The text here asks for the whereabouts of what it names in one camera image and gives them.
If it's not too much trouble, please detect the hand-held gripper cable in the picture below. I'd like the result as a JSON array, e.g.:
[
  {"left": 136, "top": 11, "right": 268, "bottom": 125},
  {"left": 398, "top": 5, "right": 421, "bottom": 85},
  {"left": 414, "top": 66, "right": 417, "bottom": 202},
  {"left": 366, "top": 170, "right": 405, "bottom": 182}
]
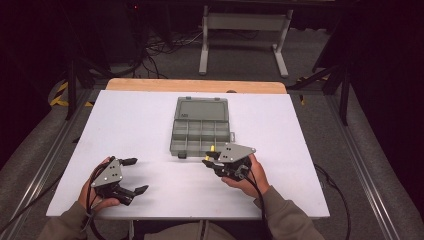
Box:
[
  {"left": 85, "top": 163, "right": 105, "bottom": 240},
  {"left": 244, "top": 166, "right": 273, "bottom": 240}
]

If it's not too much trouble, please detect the person's left hand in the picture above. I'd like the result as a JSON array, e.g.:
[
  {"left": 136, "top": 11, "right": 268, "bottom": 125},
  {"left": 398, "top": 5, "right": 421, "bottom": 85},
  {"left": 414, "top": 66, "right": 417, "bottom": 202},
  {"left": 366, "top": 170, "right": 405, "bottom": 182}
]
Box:
[{"left": 78, "top": 156, "right": 121, "bottom": 213}]

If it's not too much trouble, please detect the grey metal stand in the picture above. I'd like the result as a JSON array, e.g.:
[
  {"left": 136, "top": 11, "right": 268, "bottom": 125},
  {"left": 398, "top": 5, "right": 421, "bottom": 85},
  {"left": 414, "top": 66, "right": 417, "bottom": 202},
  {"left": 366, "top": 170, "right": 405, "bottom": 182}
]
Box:
[{"left": 198, "top": 4, "right": 294, "bottom": 79}]

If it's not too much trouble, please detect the person's lap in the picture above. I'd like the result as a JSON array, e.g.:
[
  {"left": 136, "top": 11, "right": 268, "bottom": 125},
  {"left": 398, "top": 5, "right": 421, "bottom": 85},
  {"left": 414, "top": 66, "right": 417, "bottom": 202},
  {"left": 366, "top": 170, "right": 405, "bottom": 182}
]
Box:
[{"left": 143, "top": 221, "right": 238, "bottom": 240}]

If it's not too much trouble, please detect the black metal stand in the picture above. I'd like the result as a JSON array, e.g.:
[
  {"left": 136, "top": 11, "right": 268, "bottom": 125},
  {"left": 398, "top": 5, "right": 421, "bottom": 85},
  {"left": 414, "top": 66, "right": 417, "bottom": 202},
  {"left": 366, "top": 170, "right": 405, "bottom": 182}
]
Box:
[
  {"left": 64, "top": 58, "right": 113, "bottom": 122},
  {"left": 286, "top": 63, "right": 351, "bottom": 127}
]

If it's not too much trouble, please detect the person's right hand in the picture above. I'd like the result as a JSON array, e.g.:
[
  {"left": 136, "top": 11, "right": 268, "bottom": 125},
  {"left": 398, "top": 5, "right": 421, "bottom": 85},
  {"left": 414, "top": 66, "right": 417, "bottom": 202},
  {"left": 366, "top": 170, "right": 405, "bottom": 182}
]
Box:
[{"left": 221, "top": 153, "right": 271, "bottom": 200}]

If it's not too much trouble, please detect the tangle of black floor cables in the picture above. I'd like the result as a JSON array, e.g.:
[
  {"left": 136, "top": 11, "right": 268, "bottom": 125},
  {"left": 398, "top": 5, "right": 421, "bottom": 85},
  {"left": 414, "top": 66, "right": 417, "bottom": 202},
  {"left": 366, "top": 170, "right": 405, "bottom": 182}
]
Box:
[{"left": 132, "top": 29, "right": 205, "bottom": 80}]

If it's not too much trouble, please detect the black floor cable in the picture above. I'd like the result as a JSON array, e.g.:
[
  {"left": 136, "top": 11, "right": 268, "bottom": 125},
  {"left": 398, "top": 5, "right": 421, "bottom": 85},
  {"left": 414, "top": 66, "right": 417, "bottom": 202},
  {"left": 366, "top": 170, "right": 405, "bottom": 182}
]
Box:
[
  {"left": 314, "top": 162, "right": 352, "bottom": 240},
  {"left": 0, "top": 173, "right": 64, "bottom": 234}
]

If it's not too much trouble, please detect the left hand-held gripper cable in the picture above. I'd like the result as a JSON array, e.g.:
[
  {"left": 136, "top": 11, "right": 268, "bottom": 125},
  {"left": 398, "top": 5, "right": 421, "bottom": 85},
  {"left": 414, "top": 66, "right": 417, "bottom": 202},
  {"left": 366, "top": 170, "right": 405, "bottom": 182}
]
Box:
[{"left": 85, "top": 163, "right": 105, "bottom": 240}]

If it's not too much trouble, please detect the white board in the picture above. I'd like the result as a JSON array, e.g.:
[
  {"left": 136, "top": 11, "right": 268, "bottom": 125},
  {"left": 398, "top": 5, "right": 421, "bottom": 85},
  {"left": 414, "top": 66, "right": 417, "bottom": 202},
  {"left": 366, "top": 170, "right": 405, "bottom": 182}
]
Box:
[{"left": 45, "top": 89, "right": 331, "bottom": 221}]

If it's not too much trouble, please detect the yellow black floor tape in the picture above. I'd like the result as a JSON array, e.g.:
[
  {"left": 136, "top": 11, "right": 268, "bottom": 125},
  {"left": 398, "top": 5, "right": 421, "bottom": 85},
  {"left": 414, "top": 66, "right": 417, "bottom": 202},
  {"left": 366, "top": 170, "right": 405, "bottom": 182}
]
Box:
[{"left": 49, "top": 81, "right": 95, "bottom": 108}]

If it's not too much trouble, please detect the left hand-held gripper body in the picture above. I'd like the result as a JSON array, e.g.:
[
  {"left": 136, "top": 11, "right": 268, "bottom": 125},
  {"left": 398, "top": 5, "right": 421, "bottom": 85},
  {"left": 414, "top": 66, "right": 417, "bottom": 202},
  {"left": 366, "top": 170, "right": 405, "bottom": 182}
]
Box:
[{"left": 90, "top": 156, "right": 124, "bottom": 200}]

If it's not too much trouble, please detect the grey plastic compartment box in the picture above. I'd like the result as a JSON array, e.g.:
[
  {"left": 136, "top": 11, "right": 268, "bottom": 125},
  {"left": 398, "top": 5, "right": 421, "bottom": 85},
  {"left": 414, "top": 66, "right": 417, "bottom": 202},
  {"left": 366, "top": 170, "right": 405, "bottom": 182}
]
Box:
[{"left": 169, "top": 96, "right": 236, "bottom": 159}]

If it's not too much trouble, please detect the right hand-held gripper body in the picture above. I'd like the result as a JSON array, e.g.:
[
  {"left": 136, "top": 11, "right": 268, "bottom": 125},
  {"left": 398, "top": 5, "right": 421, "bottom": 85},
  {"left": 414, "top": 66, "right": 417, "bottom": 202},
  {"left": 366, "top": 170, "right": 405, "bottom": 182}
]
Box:
[{"left": 214, "top": 142, "right": 257, "bottom": 182}]

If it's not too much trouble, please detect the aluminium floor rail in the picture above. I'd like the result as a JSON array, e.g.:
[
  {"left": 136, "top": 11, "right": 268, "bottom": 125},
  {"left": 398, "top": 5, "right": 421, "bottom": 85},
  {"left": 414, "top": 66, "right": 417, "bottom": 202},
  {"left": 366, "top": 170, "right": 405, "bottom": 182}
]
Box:
[
  {"left": 0, "top": 88, "right": 98, "bottom": 240},
  {"left": 324, "top": 94, "right": 402, "bottom": 240}
]

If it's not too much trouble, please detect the right hand-held gripper cable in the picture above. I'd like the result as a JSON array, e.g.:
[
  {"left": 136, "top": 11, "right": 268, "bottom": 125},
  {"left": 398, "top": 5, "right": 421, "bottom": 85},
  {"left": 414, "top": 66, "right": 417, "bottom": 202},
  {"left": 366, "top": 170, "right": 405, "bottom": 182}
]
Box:
[{"left": 244, "top": 166, "right": 273, "bottom": 240}]

